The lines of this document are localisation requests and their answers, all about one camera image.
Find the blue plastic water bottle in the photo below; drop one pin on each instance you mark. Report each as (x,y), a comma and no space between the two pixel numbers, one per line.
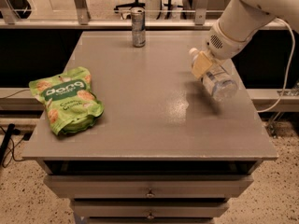
(217,81)

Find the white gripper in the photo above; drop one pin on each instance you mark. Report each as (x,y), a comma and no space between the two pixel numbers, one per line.
(221,46)

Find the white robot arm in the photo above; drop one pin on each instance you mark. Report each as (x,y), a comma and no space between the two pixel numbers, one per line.
(236,26)

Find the drawer knob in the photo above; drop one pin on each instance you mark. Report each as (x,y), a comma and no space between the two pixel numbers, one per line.
(150,194)
(150,216)

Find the green rice chip bag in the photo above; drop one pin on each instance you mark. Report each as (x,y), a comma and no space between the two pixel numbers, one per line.
(69,102)

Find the grey drawer cabinet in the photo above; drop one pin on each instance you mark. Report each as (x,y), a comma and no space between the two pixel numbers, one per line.
(160,130)

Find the upper drawer knob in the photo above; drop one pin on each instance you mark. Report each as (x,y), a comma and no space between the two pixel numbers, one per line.
(150,194)

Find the silver drink can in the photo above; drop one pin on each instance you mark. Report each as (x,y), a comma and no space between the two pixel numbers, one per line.
(138,26)

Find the black bar on floor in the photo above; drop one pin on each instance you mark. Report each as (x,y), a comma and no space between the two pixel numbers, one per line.
(5,141)

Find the lower drawer knob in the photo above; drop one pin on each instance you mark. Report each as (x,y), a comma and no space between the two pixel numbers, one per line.
(150,216)

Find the metal railing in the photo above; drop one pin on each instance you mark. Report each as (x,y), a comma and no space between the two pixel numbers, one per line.
(82,20)

